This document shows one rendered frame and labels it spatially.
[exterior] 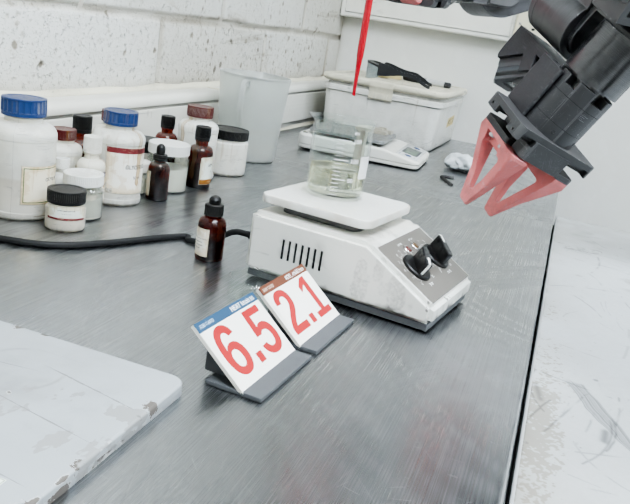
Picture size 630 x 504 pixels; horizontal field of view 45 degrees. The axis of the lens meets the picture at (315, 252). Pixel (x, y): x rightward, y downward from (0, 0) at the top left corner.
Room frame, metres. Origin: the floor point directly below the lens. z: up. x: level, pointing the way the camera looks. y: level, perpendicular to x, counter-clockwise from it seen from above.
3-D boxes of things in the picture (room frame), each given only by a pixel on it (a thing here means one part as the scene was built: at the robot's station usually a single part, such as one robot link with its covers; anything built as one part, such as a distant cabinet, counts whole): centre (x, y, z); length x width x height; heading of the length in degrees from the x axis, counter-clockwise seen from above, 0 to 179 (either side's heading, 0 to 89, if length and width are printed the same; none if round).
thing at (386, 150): (1.63, -0.07, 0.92); 0.26 x 0.19 x 0.05; 77
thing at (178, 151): (1.03, 0.22, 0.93); 0.06 x 0.06 x 0.07
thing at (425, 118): (2.01, -0.15, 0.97); 0.37 x 0.31 x 0.14; 163
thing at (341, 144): (0.77, -0.01, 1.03); 0.07 x 0.06 x 0.08; 103
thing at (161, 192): (0.97, 0.22, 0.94); 0.03 x 0.03 x 0.07
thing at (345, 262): (0.75, -0.04, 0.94); 0.22 x 0.13 x 0.08; 65
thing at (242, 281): (0.67, 0.05, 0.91); 0.06 x 0.06 x 0.02
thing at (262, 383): (0.52, 0.03, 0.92); 0.09 x 0.06 x 0.04; 160
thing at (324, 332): (0.62, 0.00, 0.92); 0.09 x 0.06 x 0.04; 160
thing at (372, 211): (0.76, -0.02, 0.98); 0.12 x 0.12 x 0.01; 65
